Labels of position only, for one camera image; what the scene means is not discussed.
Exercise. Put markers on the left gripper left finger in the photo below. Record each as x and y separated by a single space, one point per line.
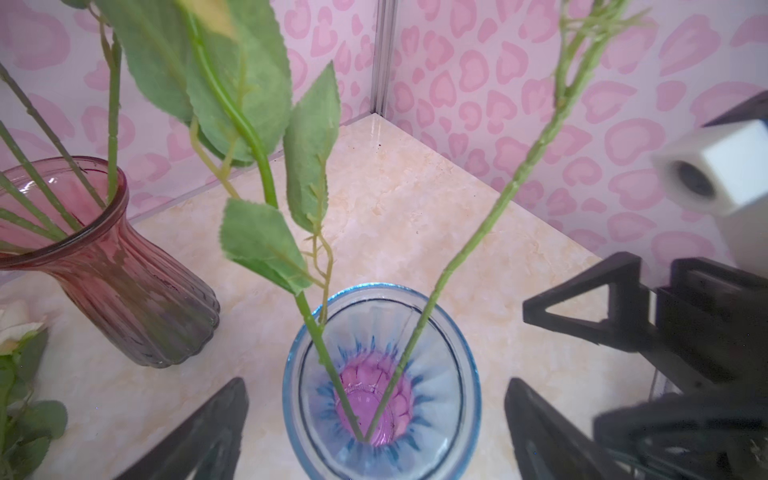
207 445

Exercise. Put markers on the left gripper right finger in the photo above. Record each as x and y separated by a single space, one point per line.
547 445

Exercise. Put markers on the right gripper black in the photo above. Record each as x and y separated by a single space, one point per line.
711 317

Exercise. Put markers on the purple glass vase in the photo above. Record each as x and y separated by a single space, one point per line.
368 422

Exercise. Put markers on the peach spray rose stem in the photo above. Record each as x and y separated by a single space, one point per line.
28 426

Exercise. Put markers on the red grey glass vase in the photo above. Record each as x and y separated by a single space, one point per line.
148 305

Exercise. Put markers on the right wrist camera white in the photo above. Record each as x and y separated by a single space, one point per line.
721 171

